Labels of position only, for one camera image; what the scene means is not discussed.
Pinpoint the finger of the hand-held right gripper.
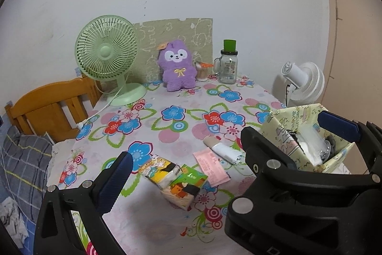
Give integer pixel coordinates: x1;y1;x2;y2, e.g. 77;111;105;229
239;126;299;181
317;110;382;175

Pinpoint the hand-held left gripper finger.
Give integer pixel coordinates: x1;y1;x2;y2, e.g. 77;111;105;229
33;150;134;255

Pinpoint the grey cloth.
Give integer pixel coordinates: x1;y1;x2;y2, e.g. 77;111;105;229
324;136;338;160

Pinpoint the yellow printed cardboard box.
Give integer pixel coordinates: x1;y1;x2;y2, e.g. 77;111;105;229
260;103;355;174

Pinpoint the tissue packet yellow cartoon print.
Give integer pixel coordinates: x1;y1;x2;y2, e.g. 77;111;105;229
139;154;181;187

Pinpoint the pink paper slip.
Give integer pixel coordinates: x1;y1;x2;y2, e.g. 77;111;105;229
192;149;231;187

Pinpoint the tissue packet orange cat print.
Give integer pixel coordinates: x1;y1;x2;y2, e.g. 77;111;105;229
161;182;201;211

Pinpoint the green card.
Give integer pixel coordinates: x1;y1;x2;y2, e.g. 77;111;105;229
170;164;208;188

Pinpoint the white standing fan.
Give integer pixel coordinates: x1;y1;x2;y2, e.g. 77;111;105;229
281;61;325;109

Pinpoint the white bed cloth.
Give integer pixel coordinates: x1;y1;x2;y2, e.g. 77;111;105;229
48;138;79;173

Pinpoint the glass jar mug green lid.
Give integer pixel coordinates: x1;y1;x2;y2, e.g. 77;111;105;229
212;39;238;85

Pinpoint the beige door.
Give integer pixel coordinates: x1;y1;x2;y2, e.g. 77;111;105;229
318;0;382;175

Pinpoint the grey plaid pillow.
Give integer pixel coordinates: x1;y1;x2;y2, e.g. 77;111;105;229
0;125;54;199

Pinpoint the blue bed sheet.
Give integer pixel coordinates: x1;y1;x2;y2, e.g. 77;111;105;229
12;207;38;252

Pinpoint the small cup with sticks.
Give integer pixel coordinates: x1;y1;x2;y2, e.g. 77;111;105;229
195;61;214;82

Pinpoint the crumpled white cloth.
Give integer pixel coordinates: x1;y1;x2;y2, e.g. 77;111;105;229
0;198;29;246

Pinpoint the wooden bed headboard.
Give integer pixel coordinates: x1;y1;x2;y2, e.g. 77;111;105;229
4;76;103;143

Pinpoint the purple plush toy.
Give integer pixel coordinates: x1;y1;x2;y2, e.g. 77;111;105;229
157;38;198;92

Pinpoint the green desk fan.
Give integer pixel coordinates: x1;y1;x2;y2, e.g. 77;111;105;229
74;14;147;107

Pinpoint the green patterned board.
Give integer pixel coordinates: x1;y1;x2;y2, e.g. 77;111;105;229
133;17;213;85

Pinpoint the white fan power cable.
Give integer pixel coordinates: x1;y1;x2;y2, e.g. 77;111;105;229
77;88;126;128

